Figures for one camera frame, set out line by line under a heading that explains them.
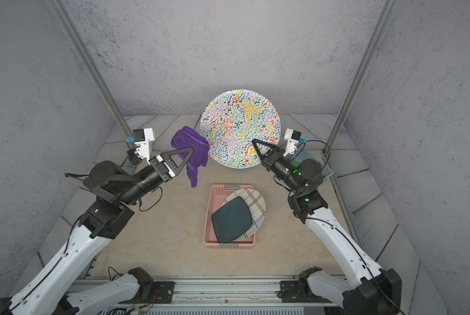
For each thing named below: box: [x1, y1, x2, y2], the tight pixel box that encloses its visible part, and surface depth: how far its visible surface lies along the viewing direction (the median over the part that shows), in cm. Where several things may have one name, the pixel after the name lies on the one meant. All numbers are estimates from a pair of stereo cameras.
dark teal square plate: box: [211, 196, 253, 243], surface depth 91 cm
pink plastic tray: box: [202, 184, 256, 250], surface depth 90 cm
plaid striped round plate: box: [220, 187, 267, 242], surface depth 88 cm
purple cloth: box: [170, 126, 210, 188], surface depth 51 cm
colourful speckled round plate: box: [198, 89, 281, 170], surface depth 62 cm
